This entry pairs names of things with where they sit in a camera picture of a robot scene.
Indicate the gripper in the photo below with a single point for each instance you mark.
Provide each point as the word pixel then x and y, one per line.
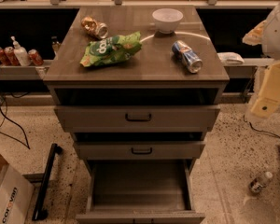
pixel 277 36

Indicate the grey bottom drawer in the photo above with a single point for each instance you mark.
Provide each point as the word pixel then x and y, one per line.
pixel 140 192

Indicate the grey drawer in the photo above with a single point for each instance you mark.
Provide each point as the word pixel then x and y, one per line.
pixel 137 119
pixel 149 150
pixel 140 192

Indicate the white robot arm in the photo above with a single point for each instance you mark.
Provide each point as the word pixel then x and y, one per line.
pixel 266 99

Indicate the grey wooden drawer cabinet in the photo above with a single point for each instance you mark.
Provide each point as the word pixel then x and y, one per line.
pixel 152 77

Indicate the grey top drawer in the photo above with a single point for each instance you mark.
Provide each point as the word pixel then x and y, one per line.
pixel 137 119

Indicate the grey middle drawer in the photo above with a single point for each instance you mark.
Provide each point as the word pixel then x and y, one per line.
pixel 149 150

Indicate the white folded cloth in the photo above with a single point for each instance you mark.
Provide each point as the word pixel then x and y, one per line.
pixel 230 58

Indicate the blue soda can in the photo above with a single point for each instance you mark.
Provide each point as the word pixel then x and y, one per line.
pixel 185 54

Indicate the white bowl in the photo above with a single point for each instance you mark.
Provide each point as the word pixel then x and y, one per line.
pixel 167 19

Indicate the green chip bag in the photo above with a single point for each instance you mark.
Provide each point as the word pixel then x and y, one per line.
pixel 115 49

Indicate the plastic bottle on floor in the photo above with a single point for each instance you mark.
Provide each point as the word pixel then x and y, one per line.
pixel 260 182

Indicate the gold crushed can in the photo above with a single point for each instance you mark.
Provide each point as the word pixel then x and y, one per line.
pixel 94 27

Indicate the small dark glass bottle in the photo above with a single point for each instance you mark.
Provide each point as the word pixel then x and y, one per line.
pixel 55 44

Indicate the red can right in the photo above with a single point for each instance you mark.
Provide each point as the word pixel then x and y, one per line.
pixel 35 57

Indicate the red can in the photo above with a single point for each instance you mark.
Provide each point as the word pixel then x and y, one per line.
pixel 35 57
pixel 3 58
pixel 9 51

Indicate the white pump bottle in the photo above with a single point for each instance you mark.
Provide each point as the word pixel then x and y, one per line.
pixel 21 53

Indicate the red can far left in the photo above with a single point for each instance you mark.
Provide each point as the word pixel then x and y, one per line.
pixel 3 58

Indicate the black metal bar stand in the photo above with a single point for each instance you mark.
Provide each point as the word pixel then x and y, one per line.
pixel 39 212

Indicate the white cardboard box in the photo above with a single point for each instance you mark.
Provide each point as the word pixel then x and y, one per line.
pixel 15 194

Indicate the grey metal shelf rail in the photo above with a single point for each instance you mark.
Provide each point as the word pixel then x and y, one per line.
pixel 24 72

